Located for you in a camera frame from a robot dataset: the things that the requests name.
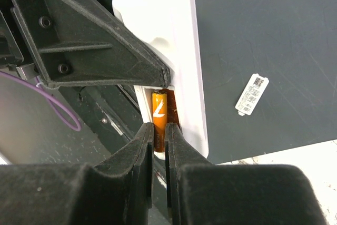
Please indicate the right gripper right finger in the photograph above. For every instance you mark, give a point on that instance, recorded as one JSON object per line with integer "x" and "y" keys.
{"x": 199, "y": 192}

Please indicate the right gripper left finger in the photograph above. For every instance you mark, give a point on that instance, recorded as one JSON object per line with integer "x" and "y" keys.
{"x": 48, "y": 194}

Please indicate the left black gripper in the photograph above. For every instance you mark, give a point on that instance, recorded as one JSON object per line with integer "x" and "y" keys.
{"x": 10, "y": 38}

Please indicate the white remote control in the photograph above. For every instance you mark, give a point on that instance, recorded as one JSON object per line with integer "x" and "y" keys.
{"x": 169, "y": 29}

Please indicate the orange battery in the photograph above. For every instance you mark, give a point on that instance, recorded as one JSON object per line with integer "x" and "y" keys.
{"x": 159, "y": 119}

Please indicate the dark flat metal box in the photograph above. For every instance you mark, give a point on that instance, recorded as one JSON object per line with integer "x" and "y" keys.
{"x": 293, "y": 44}

